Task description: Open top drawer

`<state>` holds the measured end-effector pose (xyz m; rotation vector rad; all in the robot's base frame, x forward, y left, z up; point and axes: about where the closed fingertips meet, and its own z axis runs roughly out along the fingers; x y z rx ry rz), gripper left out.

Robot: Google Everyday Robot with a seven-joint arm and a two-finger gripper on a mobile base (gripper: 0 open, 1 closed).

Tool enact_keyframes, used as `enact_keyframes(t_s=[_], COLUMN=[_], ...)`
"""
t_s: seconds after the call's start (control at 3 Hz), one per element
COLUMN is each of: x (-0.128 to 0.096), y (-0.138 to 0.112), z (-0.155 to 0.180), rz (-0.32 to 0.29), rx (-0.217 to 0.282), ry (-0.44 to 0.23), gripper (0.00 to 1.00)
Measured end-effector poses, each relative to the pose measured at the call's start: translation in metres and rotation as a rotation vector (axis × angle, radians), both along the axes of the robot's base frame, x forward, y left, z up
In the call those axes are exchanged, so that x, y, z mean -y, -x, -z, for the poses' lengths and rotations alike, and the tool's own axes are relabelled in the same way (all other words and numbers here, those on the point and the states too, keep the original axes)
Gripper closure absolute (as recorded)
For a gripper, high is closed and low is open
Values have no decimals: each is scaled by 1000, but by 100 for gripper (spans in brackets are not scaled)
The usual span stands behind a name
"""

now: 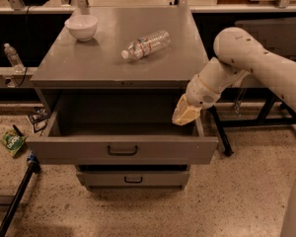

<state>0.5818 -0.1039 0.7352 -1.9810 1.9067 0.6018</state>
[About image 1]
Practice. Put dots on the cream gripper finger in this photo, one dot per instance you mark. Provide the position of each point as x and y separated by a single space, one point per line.
185 112

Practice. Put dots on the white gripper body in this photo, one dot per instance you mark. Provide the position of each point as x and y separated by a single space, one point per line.
199 93

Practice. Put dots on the grey top drawer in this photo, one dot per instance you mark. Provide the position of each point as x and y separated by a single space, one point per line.
110 129

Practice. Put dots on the grey drawer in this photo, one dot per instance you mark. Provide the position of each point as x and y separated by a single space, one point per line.
110 129
133 179

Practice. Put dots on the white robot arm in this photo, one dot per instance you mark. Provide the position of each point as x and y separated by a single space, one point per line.
238 54

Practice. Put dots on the grey bottom drawer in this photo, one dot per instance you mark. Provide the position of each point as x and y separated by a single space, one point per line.
133 179

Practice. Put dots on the grey metal drawer cabinet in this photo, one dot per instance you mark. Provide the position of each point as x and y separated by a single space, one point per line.
97 67

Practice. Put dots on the clear plastic water bottle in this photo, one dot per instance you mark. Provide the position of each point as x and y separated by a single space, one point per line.
144 46

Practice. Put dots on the grey chair seat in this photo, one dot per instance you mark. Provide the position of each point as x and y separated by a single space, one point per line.
276 35

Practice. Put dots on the white ceramic bowl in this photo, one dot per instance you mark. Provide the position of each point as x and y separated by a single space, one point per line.
82 27

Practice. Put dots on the dark snack packet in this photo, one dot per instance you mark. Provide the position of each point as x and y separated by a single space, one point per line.
38 119

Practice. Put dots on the black pole with blue band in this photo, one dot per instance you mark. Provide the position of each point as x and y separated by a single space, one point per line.
33 168

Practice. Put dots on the green snack bag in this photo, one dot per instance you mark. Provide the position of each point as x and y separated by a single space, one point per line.
13 141

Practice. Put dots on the small upright water bottle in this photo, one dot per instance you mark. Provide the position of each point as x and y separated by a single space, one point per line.
14 58

